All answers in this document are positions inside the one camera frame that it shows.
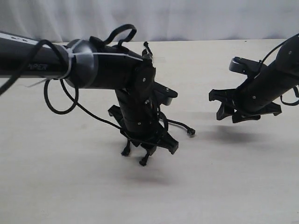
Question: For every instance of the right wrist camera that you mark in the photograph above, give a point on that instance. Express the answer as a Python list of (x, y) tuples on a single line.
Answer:
[(244, 66)]

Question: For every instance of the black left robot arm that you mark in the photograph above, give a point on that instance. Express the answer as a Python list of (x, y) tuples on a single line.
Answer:
[(95, 64)]

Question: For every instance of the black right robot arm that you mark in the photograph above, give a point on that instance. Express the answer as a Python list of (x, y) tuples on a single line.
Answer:
[(264, 83)]

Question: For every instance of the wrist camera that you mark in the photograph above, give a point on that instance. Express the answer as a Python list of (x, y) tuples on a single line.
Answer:
[(164, 94), (244, 66)]

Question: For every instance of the white curtain backdrop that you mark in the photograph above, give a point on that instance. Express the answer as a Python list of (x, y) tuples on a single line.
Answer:
[(155, 20)]

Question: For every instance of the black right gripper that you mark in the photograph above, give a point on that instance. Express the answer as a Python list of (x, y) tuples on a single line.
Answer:
[(230, 107)]

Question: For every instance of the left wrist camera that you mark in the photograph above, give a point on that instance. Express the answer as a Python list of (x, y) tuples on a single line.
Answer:
[(164, 94)]

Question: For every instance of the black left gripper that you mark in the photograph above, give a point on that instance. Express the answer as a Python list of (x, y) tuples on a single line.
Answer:
[(148, 134)]

